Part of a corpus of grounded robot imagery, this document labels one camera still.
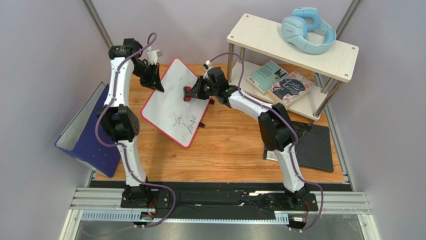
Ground dark floral book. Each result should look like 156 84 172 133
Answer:
266 71 315 108

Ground teal book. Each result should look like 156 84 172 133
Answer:
245 60 289 96

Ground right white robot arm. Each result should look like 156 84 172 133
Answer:
183 67 309 206

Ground blue ring binder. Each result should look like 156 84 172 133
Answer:
54 82 121 178

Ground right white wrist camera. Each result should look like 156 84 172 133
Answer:
203 60 213 72

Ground light blue headphones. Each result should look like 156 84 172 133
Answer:
281 7 337 55

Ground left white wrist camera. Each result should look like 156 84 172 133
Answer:
147 49 163 65

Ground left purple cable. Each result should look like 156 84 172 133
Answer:
81 32 177 237

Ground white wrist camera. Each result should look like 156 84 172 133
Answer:
147 49 163 65
203 60 213 72

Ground red heart-shaped eraser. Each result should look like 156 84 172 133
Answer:
183 86 194 102

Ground white two-tier shelf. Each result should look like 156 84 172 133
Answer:
227 13 359 121

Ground black tablet pad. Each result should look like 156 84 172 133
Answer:
293 121 334 172

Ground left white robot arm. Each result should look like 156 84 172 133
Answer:
95 38 165 208

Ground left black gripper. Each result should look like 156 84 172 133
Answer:
134 61 165 93

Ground pink-framed whiteboard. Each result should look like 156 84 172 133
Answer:
140 58 210 148

